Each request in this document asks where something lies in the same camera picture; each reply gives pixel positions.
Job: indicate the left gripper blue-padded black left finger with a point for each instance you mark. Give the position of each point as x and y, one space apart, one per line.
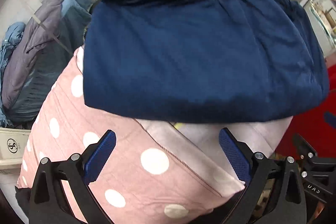
48 201

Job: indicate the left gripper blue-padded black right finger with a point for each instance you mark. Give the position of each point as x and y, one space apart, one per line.
273 191

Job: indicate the navy blue jacket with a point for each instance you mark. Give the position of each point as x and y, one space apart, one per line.
203 61

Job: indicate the red floor mat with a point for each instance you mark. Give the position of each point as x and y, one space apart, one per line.
316 126

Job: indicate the white logo box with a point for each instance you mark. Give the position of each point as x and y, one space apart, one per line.
13 143

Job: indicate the pink polka dot bedsheet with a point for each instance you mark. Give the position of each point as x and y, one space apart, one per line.
158 172

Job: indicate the grey blue quilt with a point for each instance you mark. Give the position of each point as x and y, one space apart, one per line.
34 54

